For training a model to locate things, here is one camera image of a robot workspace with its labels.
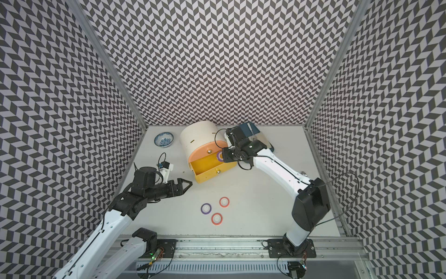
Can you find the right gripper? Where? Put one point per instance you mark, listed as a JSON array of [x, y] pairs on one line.
[[226, 157]]

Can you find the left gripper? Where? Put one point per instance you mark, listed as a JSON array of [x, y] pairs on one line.
[[180, 191]]

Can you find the purple tape roll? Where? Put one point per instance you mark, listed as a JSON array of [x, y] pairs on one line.
[[206, 209], [220, 157]]

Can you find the yellow drawer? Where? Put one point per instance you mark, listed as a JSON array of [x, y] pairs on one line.
[[209, 167]]

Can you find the orange top drawer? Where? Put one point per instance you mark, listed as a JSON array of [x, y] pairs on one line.
[[197, 150]]

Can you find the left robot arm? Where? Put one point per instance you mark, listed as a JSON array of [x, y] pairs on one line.
[[148, 186]]

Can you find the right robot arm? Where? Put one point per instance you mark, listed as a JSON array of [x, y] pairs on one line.
[[311, 200]]

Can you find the lower red tape roll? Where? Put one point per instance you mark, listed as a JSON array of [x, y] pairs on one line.
[[217, 219]]

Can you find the red tape roll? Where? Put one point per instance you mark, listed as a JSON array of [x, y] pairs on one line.
[[217, 219], [224, 202]]

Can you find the white drawer cabinet shell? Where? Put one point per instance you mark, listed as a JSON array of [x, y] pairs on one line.
[[203, 131]]

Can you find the upper red tape roll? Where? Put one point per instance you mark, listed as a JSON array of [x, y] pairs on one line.
[[224, 202]]

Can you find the teal tray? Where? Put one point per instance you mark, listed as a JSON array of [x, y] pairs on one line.
[[255, 134]]

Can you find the blue white patterned bowl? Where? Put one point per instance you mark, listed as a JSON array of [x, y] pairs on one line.
[[164, 139]]

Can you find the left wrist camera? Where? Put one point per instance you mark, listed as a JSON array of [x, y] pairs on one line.
[[165, 169]]

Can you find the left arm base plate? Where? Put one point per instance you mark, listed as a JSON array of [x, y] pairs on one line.
[[167, 245]]

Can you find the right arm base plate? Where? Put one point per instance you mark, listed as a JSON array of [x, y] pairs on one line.
[[279, 247]]

